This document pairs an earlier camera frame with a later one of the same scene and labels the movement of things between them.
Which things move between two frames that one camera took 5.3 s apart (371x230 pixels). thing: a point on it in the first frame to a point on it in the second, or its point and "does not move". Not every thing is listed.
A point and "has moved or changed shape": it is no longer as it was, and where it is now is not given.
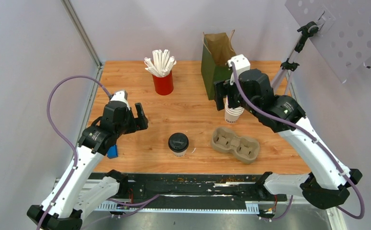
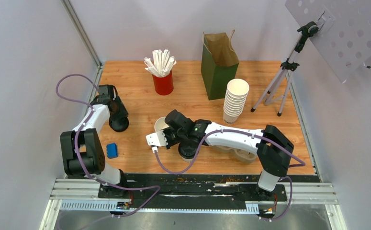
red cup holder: [164, 86] does not move
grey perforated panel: [351, 32] does not move
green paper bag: [217, 49] does not move
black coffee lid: [178, 142] has moved or changed shape
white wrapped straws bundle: [161, 64] does not move
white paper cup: [180, 154] to [187, 160]
